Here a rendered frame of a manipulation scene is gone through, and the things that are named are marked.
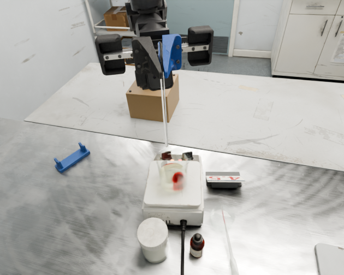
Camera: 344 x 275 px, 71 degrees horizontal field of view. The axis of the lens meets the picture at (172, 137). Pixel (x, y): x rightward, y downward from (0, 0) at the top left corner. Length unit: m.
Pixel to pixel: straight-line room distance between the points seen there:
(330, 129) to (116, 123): 0.69
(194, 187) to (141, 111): 0.39
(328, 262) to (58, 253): 0.54
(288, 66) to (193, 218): 2.58
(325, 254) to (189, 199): 0.29
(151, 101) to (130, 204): 0.34
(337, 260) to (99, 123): 0.74
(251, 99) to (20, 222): 0.81
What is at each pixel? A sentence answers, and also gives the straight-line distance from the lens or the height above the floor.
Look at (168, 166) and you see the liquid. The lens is 0.52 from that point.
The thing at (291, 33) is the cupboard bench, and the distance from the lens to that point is 2.84.
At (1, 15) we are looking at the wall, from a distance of 2.06.
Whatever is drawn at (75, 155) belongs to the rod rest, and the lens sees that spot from 0.77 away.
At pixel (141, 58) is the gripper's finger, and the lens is 0.40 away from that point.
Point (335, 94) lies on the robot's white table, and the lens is 1.09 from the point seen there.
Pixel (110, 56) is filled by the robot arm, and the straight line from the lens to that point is 0.41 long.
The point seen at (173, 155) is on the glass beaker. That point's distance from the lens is 0.51.
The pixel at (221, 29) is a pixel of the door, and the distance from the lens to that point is 3.41.
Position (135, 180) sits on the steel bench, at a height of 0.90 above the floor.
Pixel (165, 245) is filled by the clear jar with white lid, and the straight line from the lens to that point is 0.49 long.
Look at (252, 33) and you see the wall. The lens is 3.42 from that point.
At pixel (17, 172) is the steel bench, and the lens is 0.82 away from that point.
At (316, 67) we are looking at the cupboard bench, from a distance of 3.03.
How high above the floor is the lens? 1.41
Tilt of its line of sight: 42 degrees down
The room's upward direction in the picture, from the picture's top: 4 degrees counter-clockwise
